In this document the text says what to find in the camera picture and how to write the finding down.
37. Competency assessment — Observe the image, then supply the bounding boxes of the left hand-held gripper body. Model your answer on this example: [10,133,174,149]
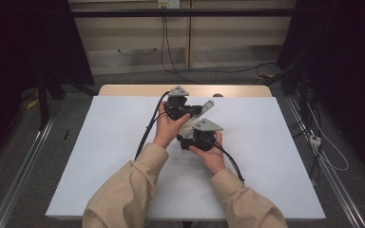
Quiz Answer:
[163,85,192,122]

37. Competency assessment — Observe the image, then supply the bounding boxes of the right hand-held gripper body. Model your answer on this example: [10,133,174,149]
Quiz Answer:
[183,118,224,152]

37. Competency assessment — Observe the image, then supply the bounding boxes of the person's left hand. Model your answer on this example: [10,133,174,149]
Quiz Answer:
[152,101,192,150]

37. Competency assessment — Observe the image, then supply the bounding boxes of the person's right hand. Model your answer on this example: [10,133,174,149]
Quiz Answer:
[188,130,227,177]

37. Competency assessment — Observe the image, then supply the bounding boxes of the wooden table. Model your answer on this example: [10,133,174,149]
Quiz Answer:
[98,84,273,98]

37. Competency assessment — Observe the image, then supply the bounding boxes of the white table cover sheet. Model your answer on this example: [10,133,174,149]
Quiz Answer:
[45,95,327,221]

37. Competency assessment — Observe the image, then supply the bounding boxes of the black horizontal bar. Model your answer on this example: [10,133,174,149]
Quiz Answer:
[70,8,297,18]

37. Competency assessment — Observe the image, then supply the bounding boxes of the white power strip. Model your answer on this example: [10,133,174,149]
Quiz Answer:
[309,134,322,149]

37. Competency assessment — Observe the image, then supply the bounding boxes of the black metal stand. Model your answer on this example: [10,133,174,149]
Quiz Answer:
[36,69,100,131]

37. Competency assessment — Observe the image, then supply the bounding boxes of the yellow floor tape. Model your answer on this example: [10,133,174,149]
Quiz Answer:
[26,97,41,110]

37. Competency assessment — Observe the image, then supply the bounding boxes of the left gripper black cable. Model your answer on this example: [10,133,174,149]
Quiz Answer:
[134,90,172,162]

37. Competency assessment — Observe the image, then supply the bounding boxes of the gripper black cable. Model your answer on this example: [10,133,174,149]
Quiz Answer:
[207,138,246,185]
[134,90,172,162]

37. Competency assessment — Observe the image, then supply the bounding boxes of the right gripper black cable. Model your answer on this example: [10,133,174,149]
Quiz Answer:
[207,138,246,185]

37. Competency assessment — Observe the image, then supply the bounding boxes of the black wall cable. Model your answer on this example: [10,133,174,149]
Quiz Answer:
[163,8,278,77]
[160,8,203,86]

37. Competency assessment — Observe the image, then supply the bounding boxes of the pale vertical wall strip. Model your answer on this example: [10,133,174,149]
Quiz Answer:
[186,0,193,69]

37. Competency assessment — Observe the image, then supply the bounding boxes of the white wall socket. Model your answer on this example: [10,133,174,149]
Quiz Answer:
[157,0,182,10]

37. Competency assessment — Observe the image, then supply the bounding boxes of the white floor cable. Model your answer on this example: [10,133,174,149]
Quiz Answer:
[306,103,350,173]

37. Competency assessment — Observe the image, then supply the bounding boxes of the metal floor rail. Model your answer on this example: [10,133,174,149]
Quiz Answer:
[284,95,365,228]
[0,105,62,228]

